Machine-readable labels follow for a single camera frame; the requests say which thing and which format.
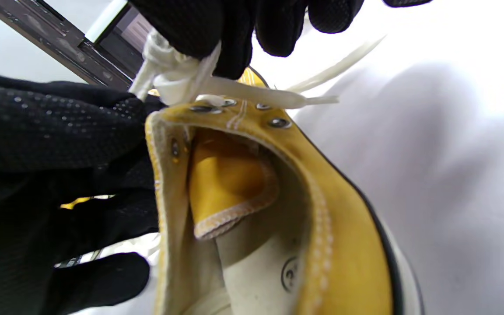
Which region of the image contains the dark window frame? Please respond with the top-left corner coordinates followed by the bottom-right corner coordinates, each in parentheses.
top-left (0, 0), bottom-right (158, 91)

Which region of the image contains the person's left hand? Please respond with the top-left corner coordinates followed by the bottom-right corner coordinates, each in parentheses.
top-left (0, 70), bottom-right (166, 315)

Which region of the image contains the white shoe lace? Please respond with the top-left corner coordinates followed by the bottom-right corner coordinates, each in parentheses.
top-left (129, 30), bottom-right (387, 110)

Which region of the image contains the person's right hand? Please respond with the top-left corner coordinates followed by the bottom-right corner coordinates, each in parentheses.
top-left (129, 0), bottom-right (432, 80)

